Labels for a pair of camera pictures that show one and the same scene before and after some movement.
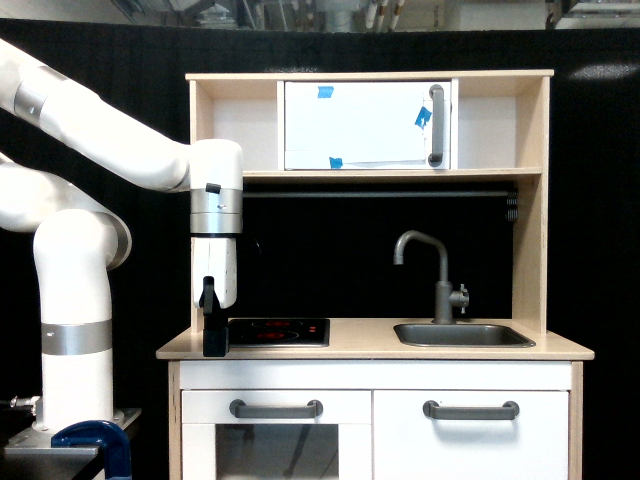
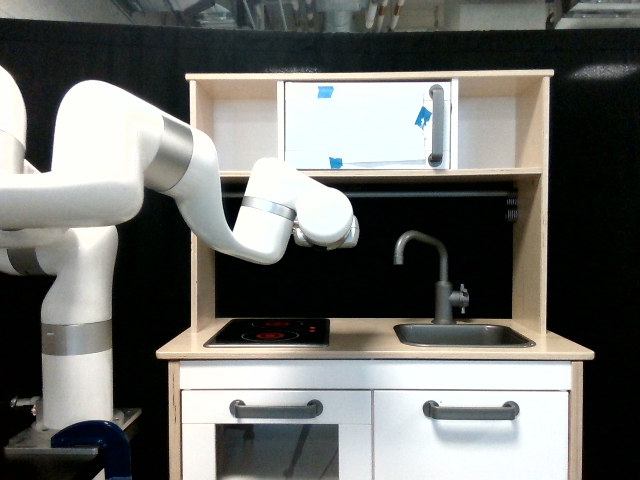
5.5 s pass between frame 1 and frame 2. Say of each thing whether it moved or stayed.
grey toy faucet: stayed
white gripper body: moved
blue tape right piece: stayed
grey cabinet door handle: stayed
